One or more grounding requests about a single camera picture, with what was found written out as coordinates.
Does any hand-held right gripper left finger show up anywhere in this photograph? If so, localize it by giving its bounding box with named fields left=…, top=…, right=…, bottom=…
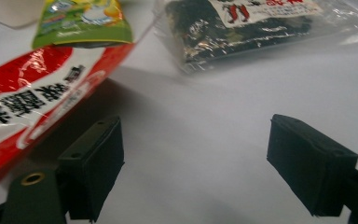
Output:
left=57, top=115, right=126, bottom=223

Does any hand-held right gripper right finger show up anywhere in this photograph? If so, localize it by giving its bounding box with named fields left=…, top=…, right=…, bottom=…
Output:
left=266, top=113, right=358, bottom=217

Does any red and white snack packet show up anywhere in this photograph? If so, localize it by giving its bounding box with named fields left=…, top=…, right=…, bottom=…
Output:
left=0, top=42, right=136, bottom=188

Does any yellow green spout pouch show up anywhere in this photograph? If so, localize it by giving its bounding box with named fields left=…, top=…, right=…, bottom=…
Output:
left=31, top=0, right=134, bottom=50

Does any clear bag of dried seaweed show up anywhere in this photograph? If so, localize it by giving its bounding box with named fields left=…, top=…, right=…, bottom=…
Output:
left=153, top=0, right=358, bottom=76

